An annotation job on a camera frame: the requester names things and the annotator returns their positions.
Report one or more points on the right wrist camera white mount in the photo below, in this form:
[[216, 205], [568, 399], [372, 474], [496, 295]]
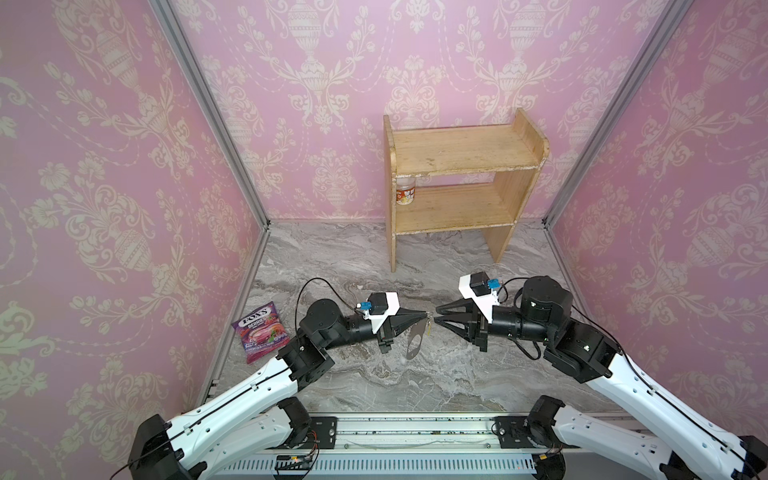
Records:
[[480, 293]]

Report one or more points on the silver metal keyring bottle opener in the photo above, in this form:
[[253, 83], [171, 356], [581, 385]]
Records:
[[415, 338]]

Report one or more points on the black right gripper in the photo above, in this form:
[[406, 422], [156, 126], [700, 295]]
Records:
[[480, 328]]

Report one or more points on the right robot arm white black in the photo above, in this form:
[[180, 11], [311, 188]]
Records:
[[679, 442]]

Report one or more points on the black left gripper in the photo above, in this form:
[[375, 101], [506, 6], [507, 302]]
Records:
[[399, 323]]

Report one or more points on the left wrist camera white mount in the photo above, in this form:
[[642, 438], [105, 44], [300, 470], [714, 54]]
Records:
[[379, 307]]

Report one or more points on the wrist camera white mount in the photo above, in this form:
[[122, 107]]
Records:
[[480, 293], [379, 307]]

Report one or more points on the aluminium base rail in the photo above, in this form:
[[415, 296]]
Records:
[[425, 446]]

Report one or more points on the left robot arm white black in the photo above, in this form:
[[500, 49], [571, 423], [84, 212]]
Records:
[[263, 411]]

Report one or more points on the purple Fox's candy bag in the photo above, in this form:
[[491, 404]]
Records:
[[261, 332]]

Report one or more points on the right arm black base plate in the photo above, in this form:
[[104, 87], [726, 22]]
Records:
[[517, 432]]

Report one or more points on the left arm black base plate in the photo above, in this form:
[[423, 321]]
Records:
[[322, 433]]

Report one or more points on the wooden two-tier shelf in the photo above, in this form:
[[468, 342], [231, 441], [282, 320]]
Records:
[[514, 154]]

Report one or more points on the small jar red label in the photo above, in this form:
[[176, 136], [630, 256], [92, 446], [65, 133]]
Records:
[[405, 190]]

